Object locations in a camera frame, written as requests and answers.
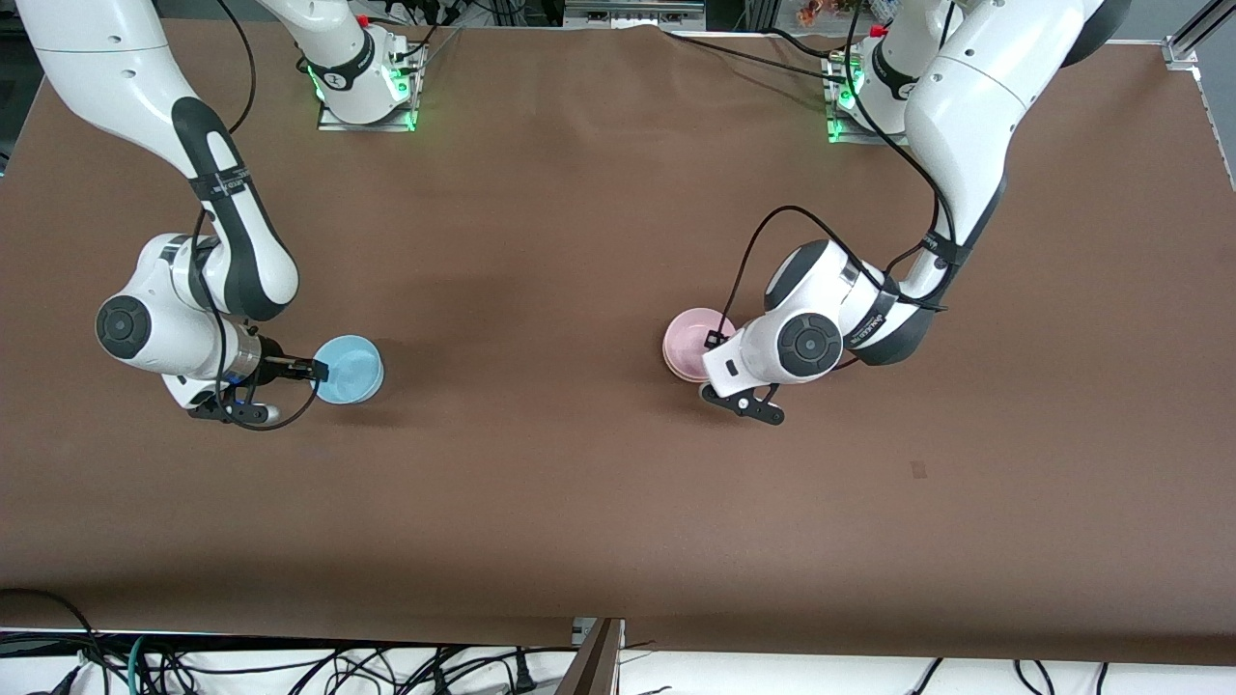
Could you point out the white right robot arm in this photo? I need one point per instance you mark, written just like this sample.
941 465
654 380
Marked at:
116 77

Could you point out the pink bowl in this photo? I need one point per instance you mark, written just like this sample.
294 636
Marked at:
688 338

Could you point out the white bowl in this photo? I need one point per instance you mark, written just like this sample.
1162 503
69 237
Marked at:
681 375

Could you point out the light blue bowl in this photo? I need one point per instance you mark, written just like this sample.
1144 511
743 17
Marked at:
352 372

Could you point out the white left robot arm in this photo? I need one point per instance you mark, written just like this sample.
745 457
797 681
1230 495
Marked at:
985 97

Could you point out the orange toy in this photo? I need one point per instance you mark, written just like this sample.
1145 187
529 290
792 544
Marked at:
816 12

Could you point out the dark metal post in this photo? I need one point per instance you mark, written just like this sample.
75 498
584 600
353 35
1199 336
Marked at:
594 666

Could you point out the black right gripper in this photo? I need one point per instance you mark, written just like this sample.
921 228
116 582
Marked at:
273 365

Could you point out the grey power strip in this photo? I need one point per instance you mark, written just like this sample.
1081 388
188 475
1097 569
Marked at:
628 14

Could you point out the brown table cover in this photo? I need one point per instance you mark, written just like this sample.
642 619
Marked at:
579 502

